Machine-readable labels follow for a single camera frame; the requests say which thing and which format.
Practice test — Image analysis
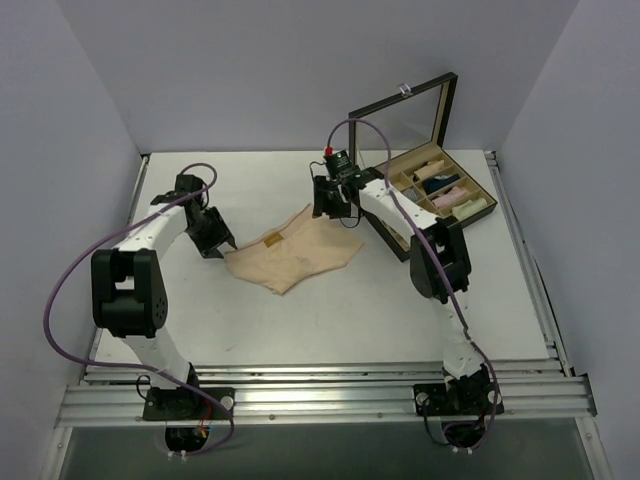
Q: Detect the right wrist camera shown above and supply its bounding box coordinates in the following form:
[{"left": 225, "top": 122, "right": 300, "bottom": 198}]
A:
[{"left": 324, "top": 149, "right": 353, "bottom": 178}]

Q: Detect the aluminium front rail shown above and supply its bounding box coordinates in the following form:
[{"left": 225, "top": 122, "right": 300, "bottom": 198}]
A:
[{"left": 57, "top": 378, "right": 596, "bottom": 427}]

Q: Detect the navy rolled cloth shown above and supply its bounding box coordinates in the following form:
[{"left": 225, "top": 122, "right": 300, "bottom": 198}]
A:
[{"left": 422, "top": 173, "right": 460, "bottom": 195}]

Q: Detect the beige underwear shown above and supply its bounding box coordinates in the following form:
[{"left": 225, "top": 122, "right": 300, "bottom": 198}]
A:
[{"left": 224, "top": 205, "right": 364, "bottom": 295}]

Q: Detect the black compartment storage box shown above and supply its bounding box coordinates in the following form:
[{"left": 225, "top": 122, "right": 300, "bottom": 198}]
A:
[{"left": 348, "top": 72, "right": 499, "bottom": 264}]

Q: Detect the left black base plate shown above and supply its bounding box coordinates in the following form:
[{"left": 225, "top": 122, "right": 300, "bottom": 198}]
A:
[{"left": 142, "top": 387, "right": 229, "bottom": 422}]

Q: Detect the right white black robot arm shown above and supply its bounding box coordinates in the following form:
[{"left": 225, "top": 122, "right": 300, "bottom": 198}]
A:
[{"left": 313, "top": 172, "right": 488, "bottom": 413}]

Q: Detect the right side aluminium rail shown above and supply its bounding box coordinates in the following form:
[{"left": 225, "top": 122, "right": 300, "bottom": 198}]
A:
[{"left": 484, "top": 151, "right": 575, "bottom": 376}]

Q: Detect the beige rolled cloth top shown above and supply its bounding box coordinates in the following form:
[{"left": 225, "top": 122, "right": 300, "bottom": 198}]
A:
[{"left": 412, "top": 160, "right": 445, "bottom": 182}]

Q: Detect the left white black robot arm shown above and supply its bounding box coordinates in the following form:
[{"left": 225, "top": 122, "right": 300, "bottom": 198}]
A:
[{"left": 91, "top": 171, "right": 236, "bottom": 419}]

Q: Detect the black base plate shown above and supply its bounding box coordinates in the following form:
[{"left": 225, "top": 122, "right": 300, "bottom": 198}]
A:
[
  {"left": 412, "top": 383, "right": 504, "bottom": 417},
  {"left": 142, "top": 387, "right": 229, "bottom": 422}
]

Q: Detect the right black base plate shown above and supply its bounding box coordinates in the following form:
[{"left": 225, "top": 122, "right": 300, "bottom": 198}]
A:
[{"left": 412, "top": 383, "right": 504, "bottom": 417}]

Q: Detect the cream rolled cloth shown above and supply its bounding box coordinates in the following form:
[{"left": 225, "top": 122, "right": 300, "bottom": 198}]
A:
[{"left": 451, "top": 198, "right": 487, "bottom": 221}]

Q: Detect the grey striped rolled cloth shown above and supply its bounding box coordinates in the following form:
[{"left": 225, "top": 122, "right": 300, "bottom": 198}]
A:
[{"left": 403, "top": 188, "right": 419, "bottom": 201}]

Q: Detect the pink rolled cloth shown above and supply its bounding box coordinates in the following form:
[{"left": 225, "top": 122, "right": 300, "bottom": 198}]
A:
[{"left": 432, "top": 186, "right": 468, "bottom": 210}]

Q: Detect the aluminium rail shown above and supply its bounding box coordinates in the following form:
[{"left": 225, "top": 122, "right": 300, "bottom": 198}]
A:
[
  {"left": 57, "top": 378, "right": 596, "bottom": 427},
  {"left": 484, "top": 151, "right": 575, "bottom": 376}
]

